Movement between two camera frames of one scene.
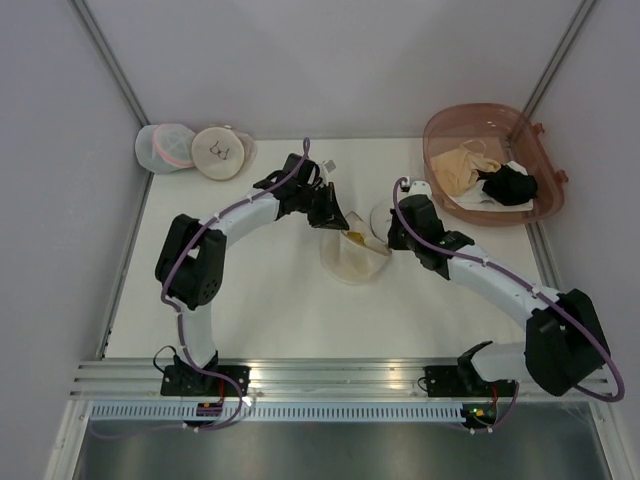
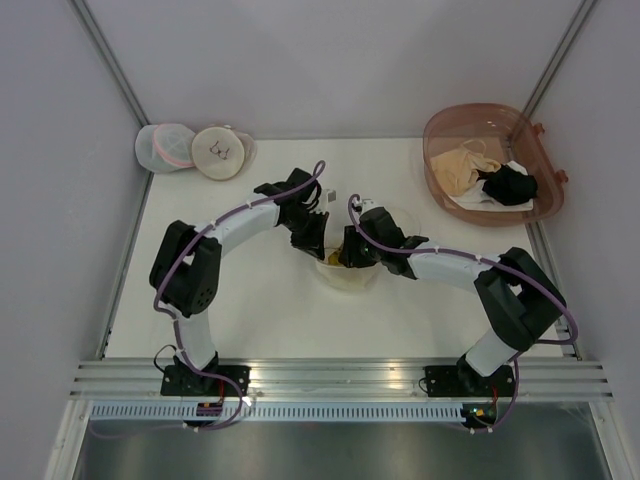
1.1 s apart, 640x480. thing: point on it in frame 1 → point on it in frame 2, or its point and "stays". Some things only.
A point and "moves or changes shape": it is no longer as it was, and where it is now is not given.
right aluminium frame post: (577, 23) stays
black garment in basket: (508, 186) stays
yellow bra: (356, 236) moves or changes shape
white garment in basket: (480, 200) stays
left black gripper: (319, 203) → (310, 235)
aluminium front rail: (291, 381) stays
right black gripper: (400, 235) → (357, 245)
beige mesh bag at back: (221, 152) stays
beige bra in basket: (454, 172) stays
